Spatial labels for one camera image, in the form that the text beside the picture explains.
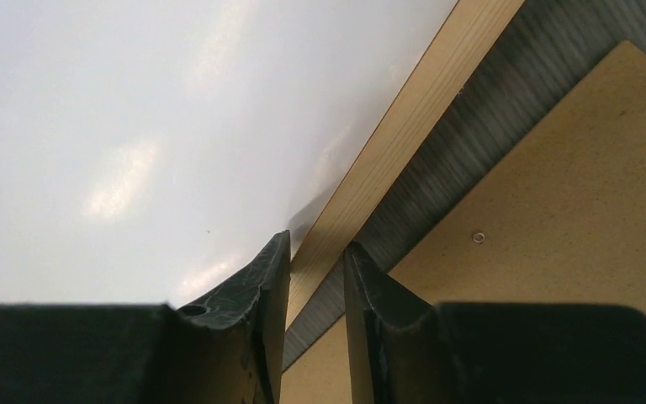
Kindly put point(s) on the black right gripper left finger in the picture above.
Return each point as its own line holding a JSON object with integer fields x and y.
{"x": 224, "y": 347}

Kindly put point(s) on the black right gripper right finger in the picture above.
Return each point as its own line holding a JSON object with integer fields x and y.
{"x": 402, "y": 349}

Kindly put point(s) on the illustrated photo print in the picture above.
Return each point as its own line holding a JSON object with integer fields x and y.
{"x": 149, "y": 149}

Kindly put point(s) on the orange wooden picture frame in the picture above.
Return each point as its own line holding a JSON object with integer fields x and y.
{"x": 459, "y": 46}

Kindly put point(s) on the brown backing board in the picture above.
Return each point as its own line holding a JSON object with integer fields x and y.
{"x": 560, "y": 219}

